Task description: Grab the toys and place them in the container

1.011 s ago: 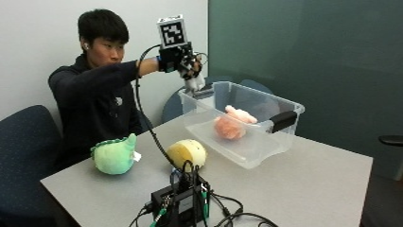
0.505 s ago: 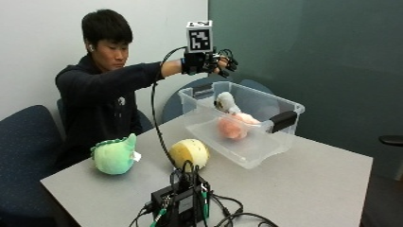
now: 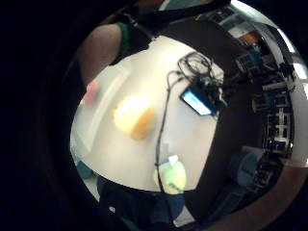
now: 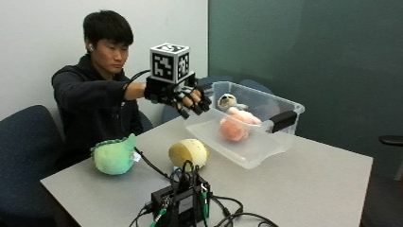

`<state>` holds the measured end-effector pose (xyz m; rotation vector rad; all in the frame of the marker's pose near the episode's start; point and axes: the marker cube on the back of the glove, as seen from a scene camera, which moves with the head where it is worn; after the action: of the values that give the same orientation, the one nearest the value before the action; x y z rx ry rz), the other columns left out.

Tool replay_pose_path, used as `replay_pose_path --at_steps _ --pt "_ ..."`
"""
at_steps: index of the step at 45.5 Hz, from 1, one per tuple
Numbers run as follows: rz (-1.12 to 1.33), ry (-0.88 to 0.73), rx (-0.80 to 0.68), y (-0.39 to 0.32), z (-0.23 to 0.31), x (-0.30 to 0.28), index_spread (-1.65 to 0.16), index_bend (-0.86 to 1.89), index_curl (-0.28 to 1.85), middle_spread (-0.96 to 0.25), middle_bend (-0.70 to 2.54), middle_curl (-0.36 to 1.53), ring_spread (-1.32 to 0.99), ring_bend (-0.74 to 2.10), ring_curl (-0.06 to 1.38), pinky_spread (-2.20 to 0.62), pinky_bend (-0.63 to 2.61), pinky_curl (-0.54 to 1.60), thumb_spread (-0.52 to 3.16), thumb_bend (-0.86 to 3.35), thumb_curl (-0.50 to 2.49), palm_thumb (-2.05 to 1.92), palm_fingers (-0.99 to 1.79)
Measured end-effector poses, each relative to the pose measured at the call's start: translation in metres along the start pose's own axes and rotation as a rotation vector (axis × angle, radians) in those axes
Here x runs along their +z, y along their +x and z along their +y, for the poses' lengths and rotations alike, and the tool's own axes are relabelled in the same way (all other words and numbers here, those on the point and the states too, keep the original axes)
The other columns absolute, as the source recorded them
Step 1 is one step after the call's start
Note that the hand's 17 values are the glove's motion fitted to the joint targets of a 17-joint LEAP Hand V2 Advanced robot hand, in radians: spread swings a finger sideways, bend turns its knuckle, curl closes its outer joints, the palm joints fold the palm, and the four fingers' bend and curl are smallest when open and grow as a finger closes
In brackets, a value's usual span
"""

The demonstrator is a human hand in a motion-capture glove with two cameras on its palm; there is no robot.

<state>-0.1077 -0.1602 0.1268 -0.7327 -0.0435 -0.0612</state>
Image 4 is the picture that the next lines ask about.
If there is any the person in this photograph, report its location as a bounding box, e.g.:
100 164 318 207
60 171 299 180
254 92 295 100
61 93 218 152
50 9 147 171

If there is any clear plastic storage bin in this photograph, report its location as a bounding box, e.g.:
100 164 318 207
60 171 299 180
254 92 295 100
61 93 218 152
182 80 306 170

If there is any dark blue office chair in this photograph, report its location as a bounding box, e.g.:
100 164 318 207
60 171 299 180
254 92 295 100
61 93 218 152
161 75 274 125
0 104 66 227

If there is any pink and white soft toy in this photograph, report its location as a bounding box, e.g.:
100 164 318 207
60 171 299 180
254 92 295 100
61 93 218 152
217 93 263 143

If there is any green cable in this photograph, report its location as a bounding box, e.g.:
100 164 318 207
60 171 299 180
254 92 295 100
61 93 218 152
149 207 169 227

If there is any black looped cable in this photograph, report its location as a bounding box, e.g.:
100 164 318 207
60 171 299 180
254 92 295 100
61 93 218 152
209 194 280 227

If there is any green soft toy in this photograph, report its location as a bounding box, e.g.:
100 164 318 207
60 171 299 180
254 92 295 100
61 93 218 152
89 132 139 176

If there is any black electronics box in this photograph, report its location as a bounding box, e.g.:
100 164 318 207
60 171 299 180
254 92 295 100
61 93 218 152
149 176 213 227

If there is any black chair armrest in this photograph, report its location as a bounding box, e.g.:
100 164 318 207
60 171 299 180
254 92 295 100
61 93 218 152
378 134 403 147

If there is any white marker cube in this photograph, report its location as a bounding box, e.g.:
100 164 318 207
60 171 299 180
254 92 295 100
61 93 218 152
149 43 191 85

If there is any yellow round soft toy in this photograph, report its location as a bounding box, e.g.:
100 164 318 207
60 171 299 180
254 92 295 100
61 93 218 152
167 138 210 169

